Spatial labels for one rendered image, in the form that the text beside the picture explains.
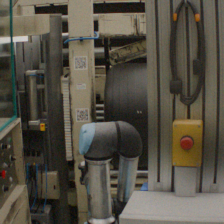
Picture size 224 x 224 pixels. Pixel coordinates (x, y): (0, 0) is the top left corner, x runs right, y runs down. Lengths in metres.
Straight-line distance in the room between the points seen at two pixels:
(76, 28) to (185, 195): 1.38
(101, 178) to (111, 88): 0.73
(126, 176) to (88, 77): 0.81
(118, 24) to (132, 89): 0.53
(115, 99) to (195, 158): 1.09
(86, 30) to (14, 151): 0.76
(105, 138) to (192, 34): 0.60
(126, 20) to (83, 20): 0.34
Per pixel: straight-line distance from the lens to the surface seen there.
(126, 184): 1.91
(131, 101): 2.34
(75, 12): 2.50
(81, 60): 2.51
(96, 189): 1.79
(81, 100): 2.54
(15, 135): 2.38
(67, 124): 2.59
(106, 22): 2.74
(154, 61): 1.34
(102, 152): 1.72
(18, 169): 2.43
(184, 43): 1.32
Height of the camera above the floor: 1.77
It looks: 12 degrees down
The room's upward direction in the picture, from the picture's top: 2 degrees counter-clockwise
